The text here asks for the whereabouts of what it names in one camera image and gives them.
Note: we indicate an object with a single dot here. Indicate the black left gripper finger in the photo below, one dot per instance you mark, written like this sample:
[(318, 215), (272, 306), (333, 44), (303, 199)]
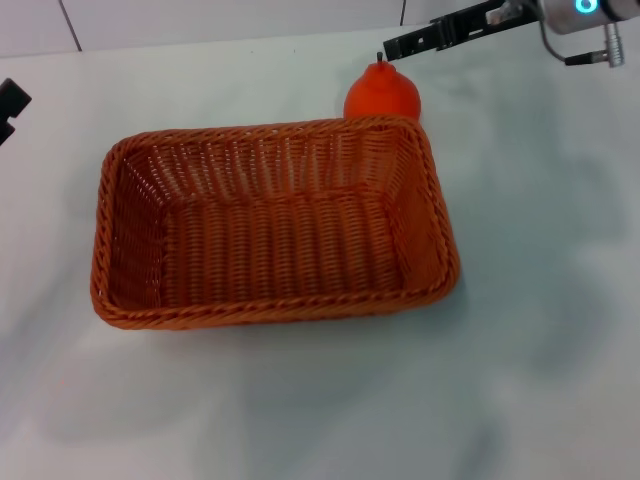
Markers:
[(5, 133), (14, 99)]

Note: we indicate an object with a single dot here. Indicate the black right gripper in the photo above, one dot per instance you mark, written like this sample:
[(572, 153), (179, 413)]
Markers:
[(492, 17)]

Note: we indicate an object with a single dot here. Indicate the orange pear-shaped toy fruit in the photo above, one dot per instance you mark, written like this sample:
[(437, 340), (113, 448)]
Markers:
[(382, 95)]

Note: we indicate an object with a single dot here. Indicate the orange woven rectangular basket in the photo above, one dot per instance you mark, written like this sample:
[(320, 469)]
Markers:
[(280, 245)]

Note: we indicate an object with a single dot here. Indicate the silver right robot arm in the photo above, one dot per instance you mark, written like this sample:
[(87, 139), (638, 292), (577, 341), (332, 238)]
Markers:
[(585, 14)]

